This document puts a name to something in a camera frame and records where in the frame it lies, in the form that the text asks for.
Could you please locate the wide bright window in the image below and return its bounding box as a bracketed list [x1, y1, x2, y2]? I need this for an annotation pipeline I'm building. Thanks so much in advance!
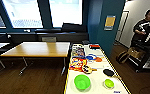
[1, 0, 44, 30]

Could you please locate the red flat game piece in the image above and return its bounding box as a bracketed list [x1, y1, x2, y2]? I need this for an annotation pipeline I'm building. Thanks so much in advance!
[88, 44, 102, 50]

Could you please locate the small green bowl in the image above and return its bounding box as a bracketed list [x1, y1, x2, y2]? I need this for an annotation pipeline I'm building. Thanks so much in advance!
[103, 78, 116, 90]

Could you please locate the blue round paddle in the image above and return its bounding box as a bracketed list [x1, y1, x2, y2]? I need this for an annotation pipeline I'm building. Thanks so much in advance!
[85, 54, 96, 62]

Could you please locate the black wheeled cart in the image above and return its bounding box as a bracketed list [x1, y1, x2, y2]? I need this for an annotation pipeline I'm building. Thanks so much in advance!
[128, 21, 150, 74]

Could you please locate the white table with dishes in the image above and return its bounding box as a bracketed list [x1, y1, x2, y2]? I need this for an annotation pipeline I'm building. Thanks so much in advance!
[63, 43, 132, 94]

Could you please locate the tan wall plaque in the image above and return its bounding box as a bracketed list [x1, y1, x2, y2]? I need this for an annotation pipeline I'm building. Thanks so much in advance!
[103, 14, 117, 32]

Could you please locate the orange yellow snack bag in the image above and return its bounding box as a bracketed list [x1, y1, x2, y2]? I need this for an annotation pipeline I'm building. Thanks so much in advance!
[68, 57, 87, 71]

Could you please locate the dark backpack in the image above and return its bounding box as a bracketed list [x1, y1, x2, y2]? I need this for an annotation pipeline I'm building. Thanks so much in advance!
[115, 50, 131, 65]

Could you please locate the large green bowl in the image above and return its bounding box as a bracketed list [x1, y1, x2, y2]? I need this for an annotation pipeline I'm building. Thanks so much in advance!
[73, 74, 92, 92]

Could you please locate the tan cardboard box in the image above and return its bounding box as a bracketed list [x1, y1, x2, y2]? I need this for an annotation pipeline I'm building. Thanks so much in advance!
[129, 47, 145, 61]

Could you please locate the colourful game box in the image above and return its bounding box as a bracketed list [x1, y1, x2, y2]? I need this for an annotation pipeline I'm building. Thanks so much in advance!
[71, 46, 86, 58]

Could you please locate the person in black shirt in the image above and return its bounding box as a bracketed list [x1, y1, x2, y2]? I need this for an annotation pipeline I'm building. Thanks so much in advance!
[130, 7, 150, 48]

